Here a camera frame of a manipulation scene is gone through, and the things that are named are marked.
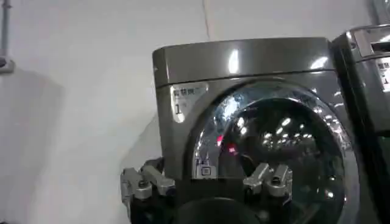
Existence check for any round glass dryer door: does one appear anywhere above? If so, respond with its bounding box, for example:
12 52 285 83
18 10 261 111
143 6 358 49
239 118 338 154
186 79 360 224

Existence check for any grey wall pipe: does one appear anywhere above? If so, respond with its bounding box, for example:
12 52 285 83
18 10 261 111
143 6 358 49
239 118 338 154
0 0 16 75

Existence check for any white wall cable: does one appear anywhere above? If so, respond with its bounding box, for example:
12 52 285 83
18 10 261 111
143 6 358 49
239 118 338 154
202 0 211 41

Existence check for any grey dryer with number label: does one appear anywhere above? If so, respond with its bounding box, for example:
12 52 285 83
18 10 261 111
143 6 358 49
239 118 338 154
152 37 371 224

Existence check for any grey dryer with slot panel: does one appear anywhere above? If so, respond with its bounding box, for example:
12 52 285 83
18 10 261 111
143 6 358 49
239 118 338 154
331 24 390 224

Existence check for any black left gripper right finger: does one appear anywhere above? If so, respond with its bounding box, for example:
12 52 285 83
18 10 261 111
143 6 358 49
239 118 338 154
243 163 293 198

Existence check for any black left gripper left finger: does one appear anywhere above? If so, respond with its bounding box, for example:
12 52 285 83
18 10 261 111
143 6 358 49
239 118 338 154
120 156 176 214

